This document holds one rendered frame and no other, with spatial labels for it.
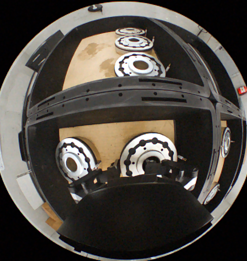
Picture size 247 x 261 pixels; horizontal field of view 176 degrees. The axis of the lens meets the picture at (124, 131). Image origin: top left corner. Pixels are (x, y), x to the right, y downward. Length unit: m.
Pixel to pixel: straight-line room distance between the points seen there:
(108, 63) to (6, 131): 2.84
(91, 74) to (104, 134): 0.15
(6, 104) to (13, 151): 1.26
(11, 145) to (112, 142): 2.82
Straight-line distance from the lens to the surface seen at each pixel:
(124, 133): 0.17
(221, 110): 0.16
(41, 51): 1.37
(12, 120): 2.98
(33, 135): 0.19
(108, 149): 0.18
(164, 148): 0.15
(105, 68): 0.23
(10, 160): 2.87
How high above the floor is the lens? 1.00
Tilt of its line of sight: 87 degrees down
